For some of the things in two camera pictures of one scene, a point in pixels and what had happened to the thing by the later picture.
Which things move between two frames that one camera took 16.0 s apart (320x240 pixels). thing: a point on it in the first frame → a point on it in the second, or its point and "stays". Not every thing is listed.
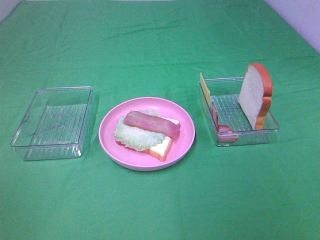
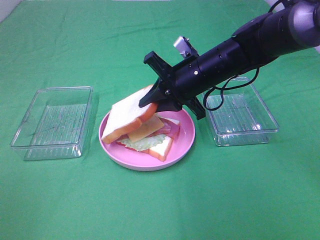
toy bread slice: [255, 96] → [127, 115]
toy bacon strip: [224, 133] → [166, 129]
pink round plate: [181, 143] stays
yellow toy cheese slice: [206, 91] → [151, 125]
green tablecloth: [132, 49] stays
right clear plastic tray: [229, 125] stays
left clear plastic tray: [56, 124] stays
